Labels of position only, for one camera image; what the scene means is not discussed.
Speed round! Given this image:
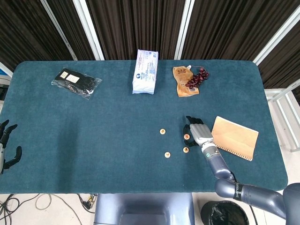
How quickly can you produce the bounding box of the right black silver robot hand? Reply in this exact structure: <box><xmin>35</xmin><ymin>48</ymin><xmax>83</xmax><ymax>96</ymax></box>
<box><xmin>182</xmin><ymin>115</ymin><xmax>214</xmax><ymax>148</ymax></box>

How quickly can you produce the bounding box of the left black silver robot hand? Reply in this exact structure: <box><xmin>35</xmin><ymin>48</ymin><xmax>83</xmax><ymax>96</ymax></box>
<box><xmin>0</xmin><ymin>119</ymin><xmax>23</xmax><ymax>175</ymax></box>

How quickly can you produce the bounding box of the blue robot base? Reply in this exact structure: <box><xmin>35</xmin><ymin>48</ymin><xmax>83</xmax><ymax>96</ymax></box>
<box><xmin>93</xmin><ymin>192</ymin><xmax>195</xmax><ymax>225</ymax></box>

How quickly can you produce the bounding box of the brown spiral notebook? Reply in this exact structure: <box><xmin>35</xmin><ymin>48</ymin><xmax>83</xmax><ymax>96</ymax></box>
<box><xmin>210</xmin><ymin>116</ymin><xmax>259</xmax><ymax>162</ymax></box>

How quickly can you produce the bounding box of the purple grape bunch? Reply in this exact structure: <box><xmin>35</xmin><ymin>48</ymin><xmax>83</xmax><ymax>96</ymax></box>
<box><xmin>185</xmin><ymin>67</ymin><xmax>210</xmax><ymax>89</ymax></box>

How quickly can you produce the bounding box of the orange spout pouch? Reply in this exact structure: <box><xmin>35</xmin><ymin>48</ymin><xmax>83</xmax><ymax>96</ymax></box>
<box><xmin>172</xmin><ymin>65</ymin><xmax>200</xmax><ymax>98</ymax></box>

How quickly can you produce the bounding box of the white blue side panel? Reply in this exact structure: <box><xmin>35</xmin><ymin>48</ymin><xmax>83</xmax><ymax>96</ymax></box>
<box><xmin>0</xmin><ymin>61</ymin><xmax>14</xmax><ymax>82</ymax></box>

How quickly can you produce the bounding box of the white blue tissue pack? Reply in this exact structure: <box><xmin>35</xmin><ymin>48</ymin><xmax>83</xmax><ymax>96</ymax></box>
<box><xmin>132</xmin><ymin>49</ymin><xmax>159</xmax><ymax>95</ymax></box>

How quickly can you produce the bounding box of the white metal rack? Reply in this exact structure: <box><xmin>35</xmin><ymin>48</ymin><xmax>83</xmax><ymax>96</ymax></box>
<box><xmin>264</xmin><ymin>78</ymin><xmax>300</xmax><ymax>153</ymax></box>

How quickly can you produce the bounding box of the teal table cloth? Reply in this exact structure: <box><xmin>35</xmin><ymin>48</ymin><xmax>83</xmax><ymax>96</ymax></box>
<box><xmin>0</xmin><ymin>60</ymin><xmax>289</xmax><ymax>195</ymax></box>

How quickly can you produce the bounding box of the black trash bin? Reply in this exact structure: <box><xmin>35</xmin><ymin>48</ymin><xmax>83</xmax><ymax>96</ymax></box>
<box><xmin>201</xmin><ymin>200</ymin><xmax>249</xmax><ymax>225</ymax></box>

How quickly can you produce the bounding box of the black garment in plastic bag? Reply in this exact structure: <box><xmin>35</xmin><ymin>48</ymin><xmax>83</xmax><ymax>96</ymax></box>
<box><xmin>51</xmin><ymin>67</ymin><xmax>103</xmax><ymax>101</ymax></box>

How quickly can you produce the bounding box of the dark brown pleated curtain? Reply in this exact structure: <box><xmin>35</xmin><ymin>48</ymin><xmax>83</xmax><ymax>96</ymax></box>
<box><xmin>0</xmin><ymin>0</ymin><xmax>300</xmax><ymax>90</ymax></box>

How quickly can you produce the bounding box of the black floor cable bundle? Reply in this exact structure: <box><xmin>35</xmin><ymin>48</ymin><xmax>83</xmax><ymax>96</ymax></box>
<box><xmin>0</xmin><ymin>193</ymin><xmax>23</xmax><ymax>225</ymax></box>

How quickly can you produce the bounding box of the white floor cable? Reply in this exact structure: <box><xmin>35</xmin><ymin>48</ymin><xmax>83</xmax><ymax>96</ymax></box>
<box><xmin>35</xmin><ymin>193</ymin><xmax>83</xmax><ymax>225</ymax></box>

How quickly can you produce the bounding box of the white frame post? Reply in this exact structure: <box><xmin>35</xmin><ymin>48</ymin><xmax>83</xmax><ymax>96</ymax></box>
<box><xmin>72</xmin><ymin>0</ymin><xmax>105</xmax><ymax>61</ymax></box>
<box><xmin>253</xmin><ymin>10</ymin><xmax>300</xmax><ymax>66</ymax></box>
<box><xmin>39</xmin><ymin>0</ymin><xmax>78</xmax><ymax>61</ymax></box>
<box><xmin>174</xmin><ymin>0</ymin><xmax>195</xmax><ymax>60</ymax></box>

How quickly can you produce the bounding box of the black power plug cable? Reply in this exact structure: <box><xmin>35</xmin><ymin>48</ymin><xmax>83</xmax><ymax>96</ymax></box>
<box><xmin>77</xmin><ymin>193</ymin><xmax>98</xmax><ymax>214</ymax></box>

